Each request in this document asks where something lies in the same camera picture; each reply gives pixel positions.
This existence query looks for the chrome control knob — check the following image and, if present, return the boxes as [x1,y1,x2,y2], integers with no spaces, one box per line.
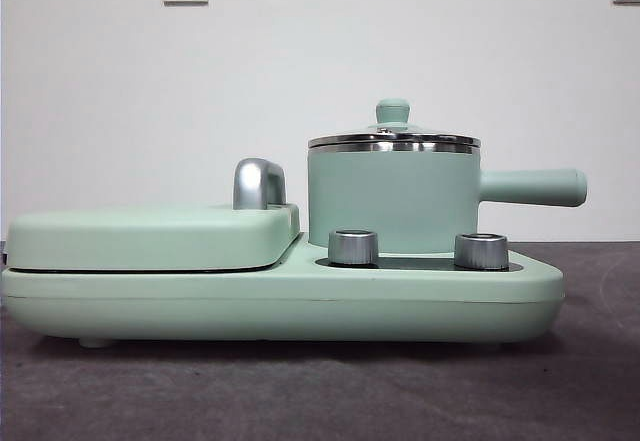
[327,229,380,266]
[453,232,510,269]

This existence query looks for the mint green breakfast machine base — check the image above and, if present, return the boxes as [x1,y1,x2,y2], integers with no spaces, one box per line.
[0,233,566,350]

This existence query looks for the mint green griddle lid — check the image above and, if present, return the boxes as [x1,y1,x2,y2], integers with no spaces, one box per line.
[4,202,301,270]

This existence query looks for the mint green pot with handle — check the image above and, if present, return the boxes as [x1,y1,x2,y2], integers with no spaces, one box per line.
[305,140,587,255]

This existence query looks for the chrome griddle lid handle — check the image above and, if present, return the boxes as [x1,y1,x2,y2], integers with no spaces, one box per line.
[232,157,287,210]

